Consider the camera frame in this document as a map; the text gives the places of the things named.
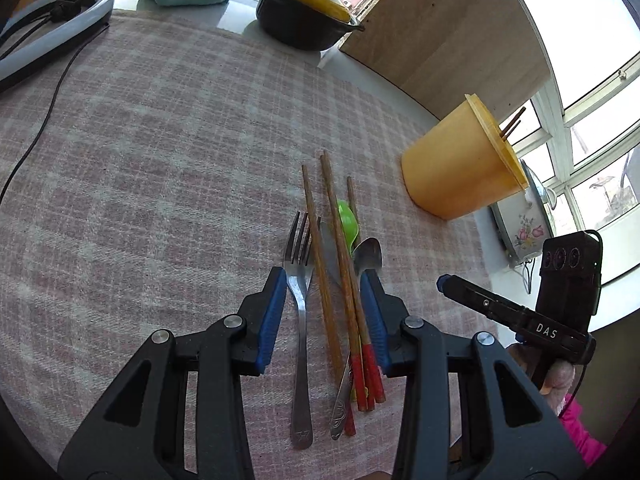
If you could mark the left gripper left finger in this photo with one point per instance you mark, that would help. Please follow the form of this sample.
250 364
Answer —
262 312

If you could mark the large wooden board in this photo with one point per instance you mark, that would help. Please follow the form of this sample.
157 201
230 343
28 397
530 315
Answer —
439 51

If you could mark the pink plaid table cloth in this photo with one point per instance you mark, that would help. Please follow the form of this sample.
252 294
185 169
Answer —
151 183

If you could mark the yellow plastic utensil holder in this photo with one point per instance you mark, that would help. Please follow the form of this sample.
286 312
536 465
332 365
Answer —
462 164

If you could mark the right hand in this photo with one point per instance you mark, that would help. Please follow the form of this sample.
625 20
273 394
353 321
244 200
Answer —
559 378

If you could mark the steel spoon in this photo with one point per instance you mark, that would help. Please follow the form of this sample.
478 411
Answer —
367 255

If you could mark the black pot yellow lid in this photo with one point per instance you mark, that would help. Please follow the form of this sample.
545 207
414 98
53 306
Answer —
309 25

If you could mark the green plastic spoon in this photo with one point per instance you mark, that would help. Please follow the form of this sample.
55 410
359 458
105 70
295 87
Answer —
349 223

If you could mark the pink sleeve forearm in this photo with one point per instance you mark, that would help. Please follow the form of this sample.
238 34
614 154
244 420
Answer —
587 446

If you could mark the white ring light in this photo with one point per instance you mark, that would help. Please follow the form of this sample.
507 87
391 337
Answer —
53 28

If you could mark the brown wooden chopstick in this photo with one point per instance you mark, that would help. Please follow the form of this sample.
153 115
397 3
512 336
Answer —
340 410

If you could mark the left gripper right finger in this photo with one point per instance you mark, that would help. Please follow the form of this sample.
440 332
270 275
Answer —
384 314

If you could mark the short brown chopstick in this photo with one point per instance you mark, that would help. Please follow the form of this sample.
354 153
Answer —
352 198

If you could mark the steel fork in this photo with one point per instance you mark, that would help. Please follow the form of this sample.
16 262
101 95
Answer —
299 269

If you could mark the floral white slow cooker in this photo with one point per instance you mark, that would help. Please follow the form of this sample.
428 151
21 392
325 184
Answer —
523 219

